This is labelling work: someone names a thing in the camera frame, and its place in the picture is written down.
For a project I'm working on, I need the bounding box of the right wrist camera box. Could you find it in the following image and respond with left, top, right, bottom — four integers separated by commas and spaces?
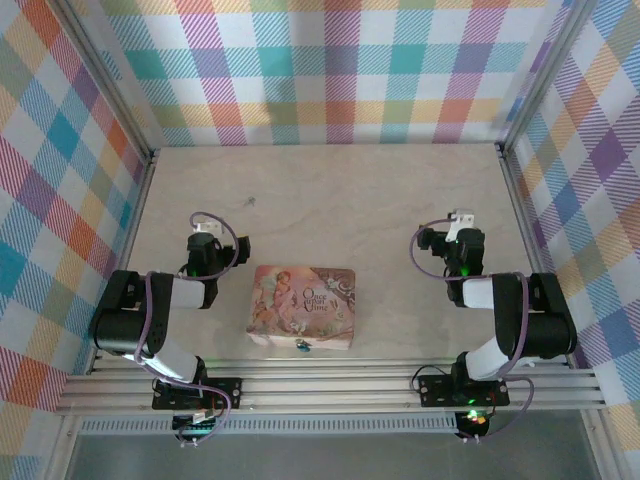
446, 208, 474, 242

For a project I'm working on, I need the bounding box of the electronics board with wires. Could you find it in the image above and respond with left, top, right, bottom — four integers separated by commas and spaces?
171, 410, 222, 444

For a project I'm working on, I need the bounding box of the pink illustrated tin box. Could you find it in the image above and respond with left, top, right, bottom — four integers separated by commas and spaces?
244, 263, 359, 352

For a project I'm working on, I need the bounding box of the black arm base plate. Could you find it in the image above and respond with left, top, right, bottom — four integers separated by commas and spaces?
151, 376, 245, 412
417, 372, 511, 409

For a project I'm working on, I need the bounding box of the grey slotted cable duct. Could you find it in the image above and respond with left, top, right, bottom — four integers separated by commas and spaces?
78, 413, 462, 437

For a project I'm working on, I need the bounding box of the aluminium side rail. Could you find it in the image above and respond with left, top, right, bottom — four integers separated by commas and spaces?
496, 142, 549, 276
113, 147, 161, 281

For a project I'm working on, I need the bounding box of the electronics board with lights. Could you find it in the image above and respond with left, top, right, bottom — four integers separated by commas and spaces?
455, 408, 492, 440

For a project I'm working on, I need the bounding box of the wide aluminium base rail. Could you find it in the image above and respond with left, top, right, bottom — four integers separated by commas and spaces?
53, 355, 609, 417

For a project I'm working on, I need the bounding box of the aluminium frame post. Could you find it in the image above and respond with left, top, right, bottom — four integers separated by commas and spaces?
52, 0, 157, 157
497, 0, 599, 151

